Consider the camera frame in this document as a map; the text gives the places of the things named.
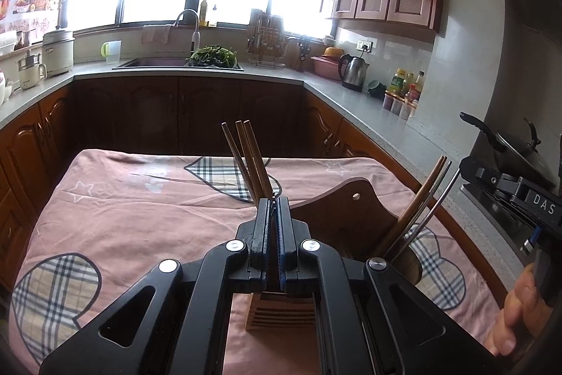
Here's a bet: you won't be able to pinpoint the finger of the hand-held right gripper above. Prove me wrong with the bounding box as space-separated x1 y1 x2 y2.
460 156 528 204

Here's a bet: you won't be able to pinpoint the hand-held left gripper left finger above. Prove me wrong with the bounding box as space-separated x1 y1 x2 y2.
39 197 276 375

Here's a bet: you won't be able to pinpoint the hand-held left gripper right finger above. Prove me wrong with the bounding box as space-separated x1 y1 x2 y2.
276 197 514 375

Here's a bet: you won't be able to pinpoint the wooden utensil holder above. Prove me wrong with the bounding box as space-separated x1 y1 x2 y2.
243 177 424 334

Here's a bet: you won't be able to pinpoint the slim silver utensil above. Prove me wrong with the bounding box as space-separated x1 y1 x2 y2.
391 160 454 264

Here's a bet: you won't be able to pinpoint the person's right hand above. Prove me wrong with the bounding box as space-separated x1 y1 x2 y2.
485 261 545 358

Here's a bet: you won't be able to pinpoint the black wok with lid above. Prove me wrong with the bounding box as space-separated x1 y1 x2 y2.
459 111 558 187

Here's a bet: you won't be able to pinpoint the brown wooden chopstick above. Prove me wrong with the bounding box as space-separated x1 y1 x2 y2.
380 155 445 259
221 122 260 205

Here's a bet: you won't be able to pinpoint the wooden spoon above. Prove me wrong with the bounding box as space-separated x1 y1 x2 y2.
395 252 423 285

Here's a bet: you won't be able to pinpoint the group of small spice jars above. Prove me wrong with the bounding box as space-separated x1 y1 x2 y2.
382 91 418 120

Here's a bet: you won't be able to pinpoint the yellow-capped oil bottle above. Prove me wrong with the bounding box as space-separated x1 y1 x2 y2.
388 68 407 97

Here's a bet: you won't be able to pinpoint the pink printed tablecloth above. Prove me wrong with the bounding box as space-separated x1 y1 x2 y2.
9 149 505 375

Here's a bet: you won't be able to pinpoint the dark lower cabinets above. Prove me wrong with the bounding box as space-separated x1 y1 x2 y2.
72 76 308 158

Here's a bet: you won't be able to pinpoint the steel electric kettle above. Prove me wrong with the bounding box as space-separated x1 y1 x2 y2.
338 53 370 91

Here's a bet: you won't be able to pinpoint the pink plastic basin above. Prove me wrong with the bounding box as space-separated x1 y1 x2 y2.
312 55 345 78

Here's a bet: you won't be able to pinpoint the leafy green vegetables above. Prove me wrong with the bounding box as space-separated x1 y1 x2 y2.
187 45 238 67

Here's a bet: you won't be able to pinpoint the metal dish rack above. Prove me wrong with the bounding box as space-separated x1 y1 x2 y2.
246 8 288 68

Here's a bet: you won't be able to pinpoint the silver kitchen faucet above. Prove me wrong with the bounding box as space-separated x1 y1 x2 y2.
176 9 201 55

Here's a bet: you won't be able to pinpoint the hanging dish cloth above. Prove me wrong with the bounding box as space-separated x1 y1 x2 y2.
141 24 172 46

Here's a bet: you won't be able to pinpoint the wooden lower cabinets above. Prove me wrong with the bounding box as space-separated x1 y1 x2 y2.
0 87 73 292

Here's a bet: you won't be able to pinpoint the large white cooking pot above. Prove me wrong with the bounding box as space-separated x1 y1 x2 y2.
41 29 75 78

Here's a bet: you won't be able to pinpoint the small white electric pot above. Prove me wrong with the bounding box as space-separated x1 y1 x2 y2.
17 52 48 85

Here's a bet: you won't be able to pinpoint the green-handled measuring jug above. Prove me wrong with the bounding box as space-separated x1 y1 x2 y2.
102 40 121 65

